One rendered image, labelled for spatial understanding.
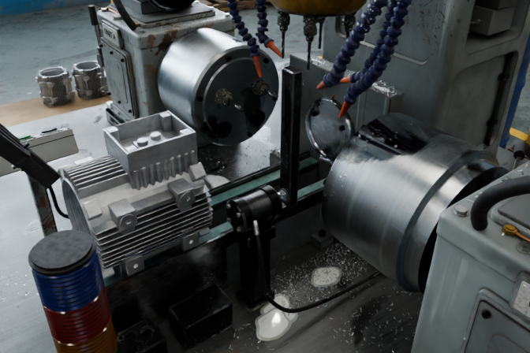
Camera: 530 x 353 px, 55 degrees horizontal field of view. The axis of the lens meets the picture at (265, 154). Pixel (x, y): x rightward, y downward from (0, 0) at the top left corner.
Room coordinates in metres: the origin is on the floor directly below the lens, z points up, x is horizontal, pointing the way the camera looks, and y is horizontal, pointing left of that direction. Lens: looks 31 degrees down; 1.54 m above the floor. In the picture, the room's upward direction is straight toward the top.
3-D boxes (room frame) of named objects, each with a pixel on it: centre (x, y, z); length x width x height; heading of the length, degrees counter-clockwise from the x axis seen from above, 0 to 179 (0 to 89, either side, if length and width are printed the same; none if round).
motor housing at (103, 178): (0.72, 0.22, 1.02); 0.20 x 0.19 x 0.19; 126
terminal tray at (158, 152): (0.74, 0.19, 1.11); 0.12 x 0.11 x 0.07; 126
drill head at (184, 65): (1.21, 0.15, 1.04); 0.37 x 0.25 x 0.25; 37
